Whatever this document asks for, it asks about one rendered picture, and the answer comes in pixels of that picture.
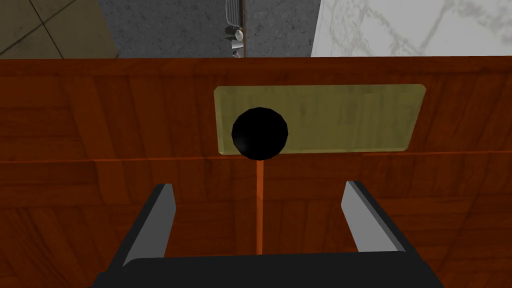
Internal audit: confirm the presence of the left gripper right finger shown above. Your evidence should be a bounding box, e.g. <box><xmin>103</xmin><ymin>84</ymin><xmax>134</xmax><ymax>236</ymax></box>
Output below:
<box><xmin>340</xmin><ymin>180</ymin><xmax>413</xmax><ymax>254</ymax></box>

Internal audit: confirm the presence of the yellow-green door plate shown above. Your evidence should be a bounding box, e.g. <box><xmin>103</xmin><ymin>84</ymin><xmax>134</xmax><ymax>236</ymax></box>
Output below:
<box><xmin>213</xmin><ymin>83</ymin><xmax>427</xmax><ymax>156</ymax></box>

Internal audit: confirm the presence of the black round door knob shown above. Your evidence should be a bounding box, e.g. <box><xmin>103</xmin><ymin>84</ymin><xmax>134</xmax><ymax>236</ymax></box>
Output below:
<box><xmin>231</xmin><ymin>106</ymin><xmax>289</xmax><ymax>162</ymax></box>

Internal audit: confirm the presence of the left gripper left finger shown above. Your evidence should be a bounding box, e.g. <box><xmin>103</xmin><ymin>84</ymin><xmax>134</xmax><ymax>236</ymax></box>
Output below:
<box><xmin>110</xmin><ymin>183</ymin><xmax>177</xmax><ymax>268</ymax></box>

